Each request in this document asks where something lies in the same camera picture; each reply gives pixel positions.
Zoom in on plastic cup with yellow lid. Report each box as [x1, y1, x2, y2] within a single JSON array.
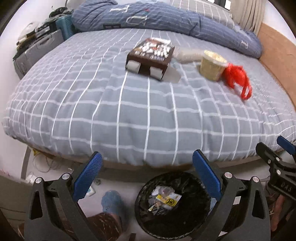
[[199, 50, 228, 81]]

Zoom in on teal crate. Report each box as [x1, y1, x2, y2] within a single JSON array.
[[55, 15, 75, 41]]

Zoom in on dark brown snack box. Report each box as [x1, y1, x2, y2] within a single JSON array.
[[125, 38, 175, 81]]

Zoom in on tangled floor cable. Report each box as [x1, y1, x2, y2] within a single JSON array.
[[32, 151, 60, 173]]

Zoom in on white round object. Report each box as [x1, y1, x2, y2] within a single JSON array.
[[18, 22, 40, 39]]

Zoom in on yellow white snack packet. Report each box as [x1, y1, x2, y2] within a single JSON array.
[[148, 193, 182, 212]]

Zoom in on grey suitcase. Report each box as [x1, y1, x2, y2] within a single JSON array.
[[13, 29, 64, 79]]

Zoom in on dark clutter pile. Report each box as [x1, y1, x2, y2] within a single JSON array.
[[48, 6, 70, 18]]

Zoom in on wooden headboard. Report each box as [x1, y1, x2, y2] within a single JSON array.
[[257, 22, 296, 93]]

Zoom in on black trash bin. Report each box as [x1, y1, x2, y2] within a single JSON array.
[[134, 171, 212, 239]]

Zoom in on beige curtain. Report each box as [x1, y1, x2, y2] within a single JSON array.
[[231, 0, 266, 35]]

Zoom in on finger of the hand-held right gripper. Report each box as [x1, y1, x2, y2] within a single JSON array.
[[255, 142, 286, 173], [277, 136, 296, 163]]

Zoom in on red plastic bag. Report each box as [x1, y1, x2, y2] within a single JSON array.
[[222, 62, 253, 100]]

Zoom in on small white box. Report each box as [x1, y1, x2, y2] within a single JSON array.
[[150, 37, 172, 45]]

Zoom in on white pink plastic bag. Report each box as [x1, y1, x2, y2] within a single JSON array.
[[153, 185, 175, 196]]

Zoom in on clear bubble wrap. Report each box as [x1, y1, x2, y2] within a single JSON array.
[[173, 47, 205, 64]]

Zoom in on blue striped quilt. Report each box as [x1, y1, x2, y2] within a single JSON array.
[[71, 0, 263, 58]]

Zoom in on person's leg brown trousers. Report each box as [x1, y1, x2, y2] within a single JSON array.
[[76, 212, 123, 241]]

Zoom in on dark framed window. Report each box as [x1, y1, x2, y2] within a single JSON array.
[[207, 0, 232, 10]]

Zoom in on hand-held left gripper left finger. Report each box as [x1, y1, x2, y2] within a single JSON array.
[[24, 151, 103, 241]]

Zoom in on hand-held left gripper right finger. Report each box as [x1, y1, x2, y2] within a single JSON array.
[[192, 149, 271, 241]]

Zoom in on blue slipper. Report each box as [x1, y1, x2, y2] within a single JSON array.
[[101, 190, 123, 218]]

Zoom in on person's right hand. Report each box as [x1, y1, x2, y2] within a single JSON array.
[[269, 196, 290, 232]]

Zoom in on grey checked pillow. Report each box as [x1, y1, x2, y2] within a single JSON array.
[[170, 0, 234, 25]]

